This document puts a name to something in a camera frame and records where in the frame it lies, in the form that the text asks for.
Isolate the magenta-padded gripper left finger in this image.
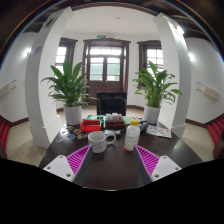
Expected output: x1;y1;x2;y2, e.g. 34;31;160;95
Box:
42;143;94;187

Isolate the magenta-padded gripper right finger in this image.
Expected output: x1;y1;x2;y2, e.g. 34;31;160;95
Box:
133;143;183;186

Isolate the clear bottle with yellow cap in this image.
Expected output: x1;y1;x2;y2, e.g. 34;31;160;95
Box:
123;118;142;154

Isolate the flat round red coaster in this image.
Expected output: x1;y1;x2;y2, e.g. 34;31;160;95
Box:
122;143;135;155

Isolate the white speckled mug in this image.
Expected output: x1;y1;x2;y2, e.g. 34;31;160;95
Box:
87;130;117;154

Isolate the black sheet of round stickers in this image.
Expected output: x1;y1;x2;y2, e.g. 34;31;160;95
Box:
54;125;88;144

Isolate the printed paper sheet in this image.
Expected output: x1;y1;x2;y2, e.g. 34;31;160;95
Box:
145;124;173;139

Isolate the red plastic box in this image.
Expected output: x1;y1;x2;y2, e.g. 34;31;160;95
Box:
79;119;102;134

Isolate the black phone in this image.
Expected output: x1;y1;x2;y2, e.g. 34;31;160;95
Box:
103;129;122;138

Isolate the green box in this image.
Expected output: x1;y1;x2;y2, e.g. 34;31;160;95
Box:
85;114;106;122

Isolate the brown tray of white packets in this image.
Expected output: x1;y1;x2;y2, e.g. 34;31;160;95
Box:
104;112;126;130

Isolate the black chair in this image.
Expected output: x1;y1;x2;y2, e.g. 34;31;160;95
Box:
96;91;128;117

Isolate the leafy plant in white pot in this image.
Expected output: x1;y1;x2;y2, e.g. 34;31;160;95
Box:
41;59;94;126
132;60;183;126

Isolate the red carpeted staircase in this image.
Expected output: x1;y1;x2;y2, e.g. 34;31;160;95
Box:
206;114;224;146
0;116;10;158

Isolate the dark wooden double door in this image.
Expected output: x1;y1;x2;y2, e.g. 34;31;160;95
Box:
82;38;132;96

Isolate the dark framed window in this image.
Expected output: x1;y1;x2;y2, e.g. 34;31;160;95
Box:
54;37;78;84
137;40;164;88

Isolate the white wall radiator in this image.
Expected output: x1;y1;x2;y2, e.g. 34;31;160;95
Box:
195;81;222;102
0;79;18;98

